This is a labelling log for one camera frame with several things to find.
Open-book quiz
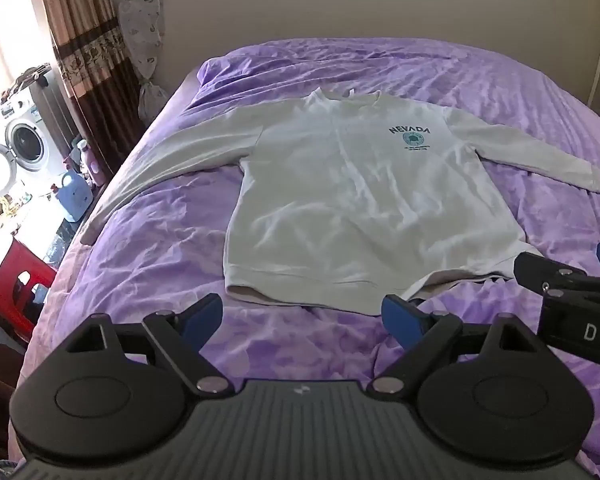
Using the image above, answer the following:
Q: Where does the red plastic stool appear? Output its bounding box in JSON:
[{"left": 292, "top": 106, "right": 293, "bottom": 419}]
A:
[{"left": 0, "top": 235, "right": 58, "bottom": 326}]

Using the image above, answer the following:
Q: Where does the blue detergent jug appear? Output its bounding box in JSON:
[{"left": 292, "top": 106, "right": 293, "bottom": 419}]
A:
[{"left": 55, "top": 170, "right": 95, "bottom": 223}]

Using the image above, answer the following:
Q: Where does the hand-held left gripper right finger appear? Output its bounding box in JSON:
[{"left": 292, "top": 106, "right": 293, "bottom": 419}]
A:
[{"left": 366, "top": 294, "right": 547, "bottom": 395}]

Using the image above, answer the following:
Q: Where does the white printed sweatshirt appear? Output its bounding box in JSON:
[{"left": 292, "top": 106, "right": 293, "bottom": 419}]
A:
[{"left": 82, "top": 87, "right": 600, "bottom": 317}]

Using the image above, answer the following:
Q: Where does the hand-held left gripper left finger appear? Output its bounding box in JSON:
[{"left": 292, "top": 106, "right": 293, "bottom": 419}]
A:
[{"left": 64, "top": 293, "right": 232, "bottom": 395}]

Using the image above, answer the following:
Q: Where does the dark cloth pile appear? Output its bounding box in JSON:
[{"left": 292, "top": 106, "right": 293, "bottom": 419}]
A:
[{"left": 0, "top": 62, "right": 53, "bottom": 98}]

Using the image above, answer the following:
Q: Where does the purple bed sheet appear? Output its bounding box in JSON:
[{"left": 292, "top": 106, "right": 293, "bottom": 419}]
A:
[{"left": 10, "top": 37, "right": 600, "bottom": 480}]

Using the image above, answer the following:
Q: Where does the pink bottle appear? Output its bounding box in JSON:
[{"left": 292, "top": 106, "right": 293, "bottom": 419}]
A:
[{"left": 76, "top": 140, "right": 108, "bottom": 188}]

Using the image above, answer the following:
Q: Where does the white washing machine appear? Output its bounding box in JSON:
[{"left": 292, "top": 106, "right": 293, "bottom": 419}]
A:
[{"left": 0, "top": 77, "right": 63, "bottom": 199}]

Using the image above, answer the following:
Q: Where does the brown patterned curtain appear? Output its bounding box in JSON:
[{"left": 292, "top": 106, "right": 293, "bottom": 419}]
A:
[{"left": 32, "top": 0, "right": 148, "bottom": 176}]

